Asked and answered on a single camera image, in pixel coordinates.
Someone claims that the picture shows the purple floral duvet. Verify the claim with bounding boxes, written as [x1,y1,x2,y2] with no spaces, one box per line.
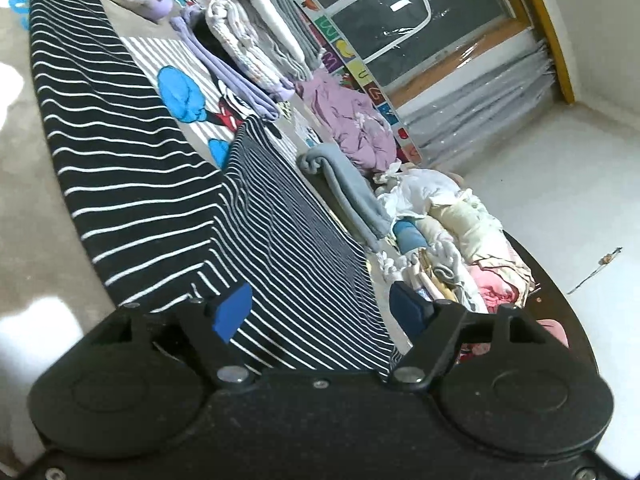
[291,32,396,174]

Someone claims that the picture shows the Mickey Mouse brown blanket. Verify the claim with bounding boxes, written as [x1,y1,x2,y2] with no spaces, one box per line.
[0,0,417,461]

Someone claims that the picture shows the pile of unfolded clothes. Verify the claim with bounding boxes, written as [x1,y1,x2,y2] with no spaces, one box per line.
[374,162,535,313]

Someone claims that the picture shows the black white striped shirt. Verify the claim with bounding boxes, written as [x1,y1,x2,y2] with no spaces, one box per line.
[30,0,399,375]

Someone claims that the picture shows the right stack folded clothes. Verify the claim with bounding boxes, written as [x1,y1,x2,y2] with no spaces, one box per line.
[375,228,488,314]

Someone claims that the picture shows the stack folded clothes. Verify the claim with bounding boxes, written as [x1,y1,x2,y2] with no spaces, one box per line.
[375,228,488,314]
[170,0,323,122]

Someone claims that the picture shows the grey curtain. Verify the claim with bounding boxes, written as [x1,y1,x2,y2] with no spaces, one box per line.
[408,40,555,166]

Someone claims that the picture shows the grey folded garment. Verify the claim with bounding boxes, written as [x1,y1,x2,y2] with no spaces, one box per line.
[298,143,392,252]

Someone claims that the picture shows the left stack folded clothes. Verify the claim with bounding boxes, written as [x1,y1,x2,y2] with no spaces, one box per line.
[170,0,323,122]

